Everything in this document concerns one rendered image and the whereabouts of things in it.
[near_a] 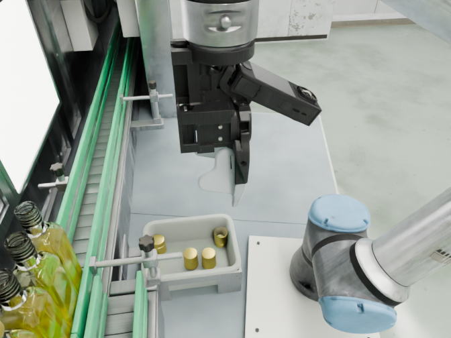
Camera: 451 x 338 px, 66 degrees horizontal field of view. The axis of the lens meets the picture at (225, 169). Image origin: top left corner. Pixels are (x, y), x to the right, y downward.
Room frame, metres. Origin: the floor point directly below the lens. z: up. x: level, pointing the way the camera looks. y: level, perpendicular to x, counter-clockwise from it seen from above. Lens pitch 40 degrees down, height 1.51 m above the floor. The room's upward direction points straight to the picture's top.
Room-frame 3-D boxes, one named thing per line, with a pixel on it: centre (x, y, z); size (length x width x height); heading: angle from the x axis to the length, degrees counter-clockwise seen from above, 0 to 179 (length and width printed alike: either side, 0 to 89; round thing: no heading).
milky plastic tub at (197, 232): (0.52, 0.08, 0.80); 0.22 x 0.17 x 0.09; 98
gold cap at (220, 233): (0.58, 0.01, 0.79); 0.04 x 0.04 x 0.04
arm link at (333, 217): (0.48, -0.23, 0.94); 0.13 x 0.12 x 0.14; 178
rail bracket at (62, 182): (0.60, 0.40, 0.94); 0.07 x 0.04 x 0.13; 98
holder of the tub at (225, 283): (0.52, 0.11, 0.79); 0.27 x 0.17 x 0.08; 98
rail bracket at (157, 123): (1.03, 0.26, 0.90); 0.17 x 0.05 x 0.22; 98
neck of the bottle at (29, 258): (0.29, 0.28, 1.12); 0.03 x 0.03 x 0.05
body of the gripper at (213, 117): (0.36, 0.01, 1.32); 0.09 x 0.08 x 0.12; 98
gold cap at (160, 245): (0.56, 0.17, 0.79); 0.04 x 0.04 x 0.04
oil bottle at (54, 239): (0.35, 0.29, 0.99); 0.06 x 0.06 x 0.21; 9
